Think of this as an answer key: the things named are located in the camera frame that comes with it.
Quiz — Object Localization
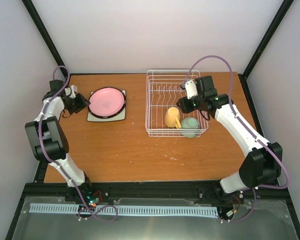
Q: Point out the green ceramic bowl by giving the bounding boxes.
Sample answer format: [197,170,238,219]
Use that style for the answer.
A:
[180,117,201,138]

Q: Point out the pink plate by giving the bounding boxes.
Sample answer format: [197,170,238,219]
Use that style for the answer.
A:
[88,87,126,118]

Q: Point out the yellow mug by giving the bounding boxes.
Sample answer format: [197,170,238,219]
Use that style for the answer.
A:
[164,107,181,129]

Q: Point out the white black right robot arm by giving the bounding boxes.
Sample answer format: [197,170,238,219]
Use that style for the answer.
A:
[176,75,283,196]

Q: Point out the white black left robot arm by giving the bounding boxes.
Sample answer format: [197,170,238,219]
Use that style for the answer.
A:
[25,80,94,202]

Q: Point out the white square plate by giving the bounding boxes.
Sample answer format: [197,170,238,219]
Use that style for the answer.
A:
[86,89,128,123]

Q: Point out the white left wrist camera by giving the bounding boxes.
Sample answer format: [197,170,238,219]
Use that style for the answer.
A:
[64,85,78,99]

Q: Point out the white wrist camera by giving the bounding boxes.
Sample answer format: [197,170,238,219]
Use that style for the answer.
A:
[64,85,78,99]
[180,79,198,100]

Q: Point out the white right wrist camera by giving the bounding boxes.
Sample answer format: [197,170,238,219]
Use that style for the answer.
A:
[180,79,198,100]

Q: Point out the white wire dish rack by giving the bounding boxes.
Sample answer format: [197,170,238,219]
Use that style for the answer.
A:
[145,69,209,138]

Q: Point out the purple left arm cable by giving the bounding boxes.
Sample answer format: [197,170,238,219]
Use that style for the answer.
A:
[38,65,119,222]

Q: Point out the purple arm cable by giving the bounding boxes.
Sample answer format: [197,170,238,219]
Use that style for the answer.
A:
[187,54,290,223]
[38,65,119,222]

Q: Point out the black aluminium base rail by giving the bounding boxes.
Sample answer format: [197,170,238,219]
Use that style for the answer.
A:
[22,182,288,203]

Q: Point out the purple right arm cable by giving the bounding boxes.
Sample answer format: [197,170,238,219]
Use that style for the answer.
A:
[187,54,290,223]

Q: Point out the black enclosure frame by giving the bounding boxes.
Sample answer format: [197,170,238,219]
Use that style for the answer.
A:
[6,0,300,240]

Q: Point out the light blue cable duct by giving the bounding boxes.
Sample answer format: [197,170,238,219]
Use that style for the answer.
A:
[28,203,218,218]

